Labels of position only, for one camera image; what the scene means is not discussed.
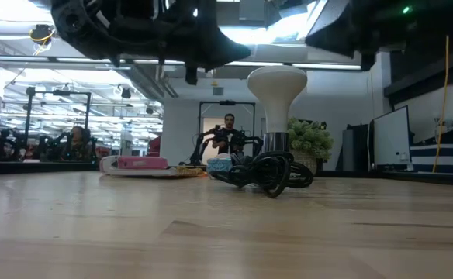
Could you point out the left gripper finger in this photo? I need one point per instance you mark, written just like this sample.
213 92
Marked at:
222 59
226 44

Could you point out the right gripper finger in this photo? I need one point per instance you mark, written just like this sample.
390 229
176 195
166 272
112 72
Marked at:
343 23
346 47

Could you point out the white reflector lightbulb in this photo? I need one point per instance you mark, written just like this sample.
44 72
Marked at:
277 89

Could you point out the chrome lamp socket base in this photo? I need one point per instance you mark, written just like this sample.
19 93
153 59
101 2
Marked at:
276 142

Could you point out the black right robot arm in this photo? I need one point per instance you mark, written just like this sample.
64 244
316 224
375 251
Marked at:
436 23

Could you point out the black background robot arm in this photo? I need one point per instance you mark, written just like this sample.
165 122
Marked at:
250 141
5 145

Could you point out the grey overhead box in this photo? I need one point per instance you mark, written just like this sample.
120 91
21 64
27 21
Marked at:
251 9

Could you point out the person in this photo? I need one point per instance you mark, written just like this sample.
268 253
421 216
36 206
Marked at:
229 124
77 143

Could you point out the green artificial potted plant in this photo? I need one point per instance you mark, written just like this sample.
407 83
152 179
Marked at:
310 135

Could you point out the white board panel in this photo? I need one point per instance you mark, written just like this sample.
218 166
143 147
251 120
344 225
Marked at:
391 135

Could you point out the dark grey cabinet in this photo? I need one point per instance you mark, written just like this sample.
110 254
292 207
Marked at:
356 147

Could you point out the black ceiling mounted device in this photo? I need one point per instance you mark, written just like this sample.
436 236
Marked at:
41 34

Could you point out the pink flat box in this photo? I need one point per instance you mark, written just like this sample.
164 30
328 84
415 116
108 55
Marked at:
141 162

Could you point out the long ceiling strip light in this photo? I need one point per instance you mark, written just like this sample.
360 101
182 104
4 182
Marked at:
17 59

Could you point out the navy white striped bin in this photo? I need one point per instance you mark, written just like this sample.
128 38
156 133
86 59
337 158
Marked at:
443 159

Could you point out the black camera gantry frame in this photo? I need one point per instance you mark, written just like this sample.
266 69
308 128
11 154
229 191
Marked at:
28 116
226 103

